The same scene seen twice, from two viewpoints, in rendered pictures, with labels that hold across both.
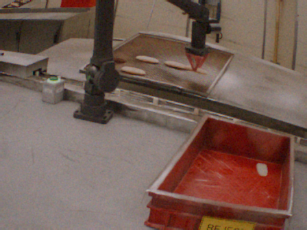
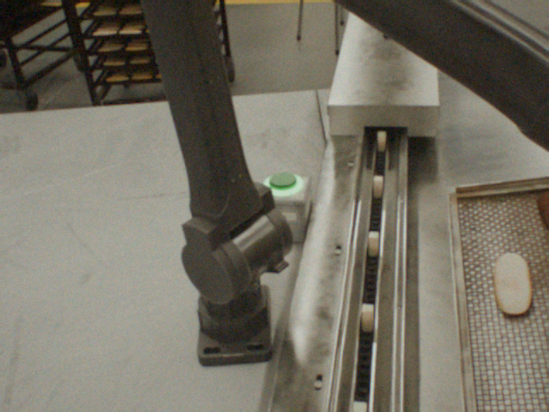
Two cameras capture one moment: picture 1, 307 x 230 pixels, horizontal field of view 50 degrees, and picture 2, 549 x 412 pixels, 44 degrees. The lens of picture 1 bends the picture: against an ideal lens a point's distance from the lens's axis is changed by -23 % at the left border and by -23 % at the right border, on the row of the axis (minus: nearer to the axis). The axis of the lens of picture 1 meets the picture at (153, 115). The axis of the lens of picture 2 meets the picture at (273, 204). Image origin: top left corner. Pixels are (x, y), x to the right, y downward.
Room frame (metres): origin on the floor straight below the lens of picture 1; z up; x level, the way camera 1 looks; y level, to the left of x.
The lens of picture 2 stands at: (1.19, -0.42, 1.40)
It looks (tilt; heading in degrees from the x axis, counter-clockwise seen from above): 34 degrees down; 82
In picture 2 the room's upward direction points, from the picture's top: 5 degrees counter-clockwise
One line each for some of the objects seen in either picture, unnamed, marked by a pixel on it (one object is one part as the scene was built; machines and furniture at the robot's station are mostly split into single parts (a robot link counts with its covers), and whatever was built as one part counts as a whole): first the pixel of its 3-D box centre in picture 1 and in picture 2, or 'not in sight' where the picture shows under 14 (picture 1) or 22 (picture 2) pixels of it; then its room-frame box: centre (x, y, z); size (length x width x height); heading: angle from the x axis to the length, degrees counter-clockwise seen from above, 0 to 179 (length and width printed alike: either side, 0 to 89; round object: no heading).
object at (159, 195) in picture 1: (239, 174); not in sight; (0.82, -0.22, 0.87); 0.49 x 0.34 x 0.10; 164
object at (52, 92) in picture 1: (53, 94); (287, 216); (1.32, 0.37, 0.84); 0.08 x 0.08 x 0.11; 70
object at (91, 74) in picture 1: (100, 79); (242, 257); (1.23, 0.18, 0.94); 0.09 x 0.05 x 0.10; 128
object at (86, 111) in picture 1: (93, 104); (232, 303); (1.21, 0.19, 0.86); 0.12 x 0.09 x 0.08; 81
